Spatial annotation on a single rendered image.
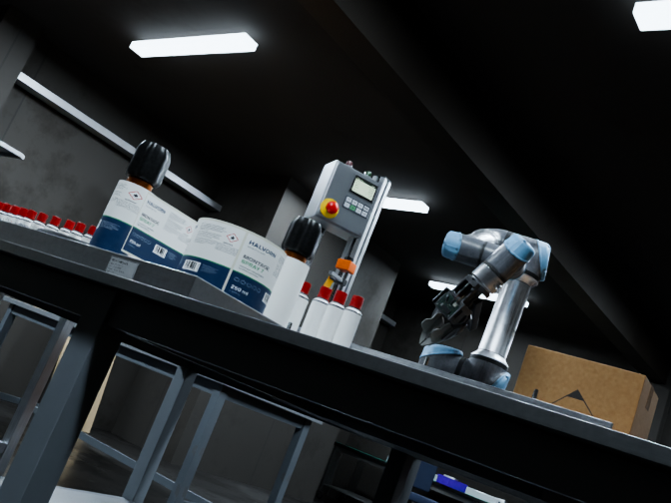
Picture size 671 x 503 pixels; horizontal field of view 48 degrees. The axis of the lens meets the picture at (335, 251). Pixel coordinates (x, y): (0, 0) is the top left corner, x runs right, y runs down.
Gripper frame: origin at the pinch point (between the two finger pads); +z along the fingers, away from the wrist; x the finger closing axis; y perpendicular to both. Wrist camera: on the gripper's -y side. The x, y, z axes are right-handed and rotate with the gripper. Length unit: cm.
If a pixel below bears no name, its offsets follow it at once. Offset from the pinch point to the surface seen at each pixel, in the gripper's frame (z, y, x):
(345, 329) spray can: 13.7, 1.8, -17.6
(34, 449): 54, 82, 6
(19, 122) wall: 145, -158, -466
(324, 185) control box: -8, 0, -61
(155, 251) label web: 29, 52, -38
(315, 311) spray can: 17.2, 2.7, -28.1
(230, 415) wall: 217, -401, -281
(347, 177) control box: -15, -3, -59
